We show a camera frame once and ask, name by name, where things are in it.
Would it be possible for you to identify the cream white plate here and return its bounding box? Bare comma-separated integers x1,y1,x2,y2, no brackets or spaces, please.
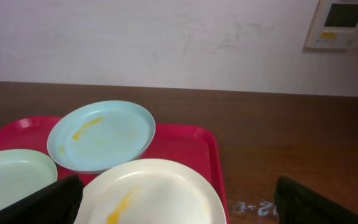
75,159,227,224

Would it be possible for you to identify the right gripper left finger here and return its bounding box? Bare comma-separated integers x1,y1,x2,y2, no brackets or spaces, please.
0,175,84,224

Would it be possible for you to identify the white wall control panel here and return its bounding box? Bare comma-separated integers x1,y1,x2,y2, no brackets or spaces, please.
304,0,358,51

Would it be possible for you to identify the light blue plate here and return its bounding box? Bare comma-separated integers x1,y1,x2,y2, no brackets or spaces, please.
47,100,156,174

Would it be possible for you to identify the mint green plate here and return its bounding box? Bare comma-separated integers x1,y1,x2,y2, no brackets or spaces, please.
0,149,58,210

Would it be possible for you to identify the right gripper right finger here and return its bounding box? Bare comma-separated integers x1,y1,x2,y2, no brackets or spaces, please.
274,176,358,224

